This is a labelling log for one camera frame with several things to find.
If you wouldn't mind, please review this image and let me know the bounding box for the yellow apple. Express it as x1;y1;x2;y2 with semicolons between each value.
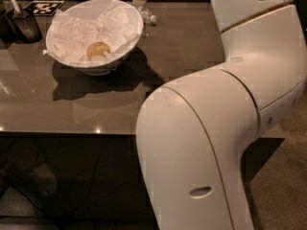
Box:
86;42;110;60

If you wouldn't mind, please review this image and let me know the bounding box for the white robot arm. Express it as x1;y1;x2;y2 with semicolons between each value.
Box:
136;0;306;230

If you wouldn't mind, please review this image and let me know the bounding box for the white ceramic bowl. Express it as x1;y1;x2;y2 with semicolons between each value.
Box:
44;0;144;77

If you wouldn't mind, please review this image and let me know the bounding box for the clear plastic water bottle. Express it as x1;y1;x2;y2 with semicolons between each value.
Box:
136;7;156;25

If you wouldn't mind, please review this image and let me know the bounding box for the white paper towel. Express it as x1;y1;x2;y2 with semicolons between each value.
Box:
42;5;141;64

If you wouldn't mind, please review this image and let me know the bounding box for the black white fiducial marker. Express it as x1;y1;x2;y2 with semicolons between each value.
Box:
25;0;64;16

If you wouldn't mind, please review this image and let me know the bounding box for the black cup with utensil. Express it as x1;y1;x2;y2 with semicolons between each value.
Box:
8;0;42;43

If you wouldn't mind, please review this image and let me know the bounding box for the black floor cable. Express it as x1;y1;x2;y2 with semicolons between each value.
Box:
0;172;70;230

